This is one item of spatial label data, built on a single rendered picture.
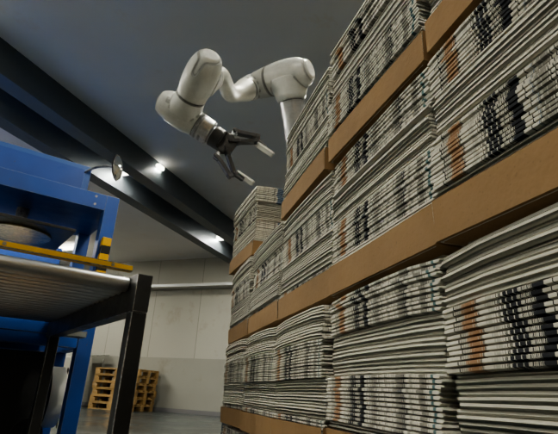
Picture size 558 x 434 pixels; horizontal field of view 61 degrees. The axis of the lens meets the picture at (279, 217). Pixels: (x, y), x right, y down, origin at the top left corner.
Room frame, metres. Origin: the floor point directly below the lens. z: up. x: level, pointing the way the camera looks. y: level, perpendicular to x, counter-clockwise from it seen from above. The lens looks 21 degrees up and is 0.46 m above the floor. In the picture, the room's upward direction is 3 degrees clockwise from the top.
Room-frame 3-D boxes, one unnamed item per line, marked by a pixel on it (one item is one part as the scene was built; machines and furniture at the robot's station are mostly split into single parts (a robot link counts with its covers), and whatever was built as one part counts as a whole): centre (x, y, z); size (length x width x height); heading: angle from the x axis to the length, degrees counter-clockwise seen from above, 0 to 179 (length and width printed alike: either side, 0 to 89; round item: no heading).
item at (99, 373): (10.65, 3.02, 0.40); 1.13 x 0.77 x 0.80; 68
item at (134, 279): (2.05, 0.79, 0.74); 1.34 x 0.05 x 0.12; 34
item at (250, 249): (1.48, 0.04, 0.86); 0.29 x 0.16 x 0.04; 18
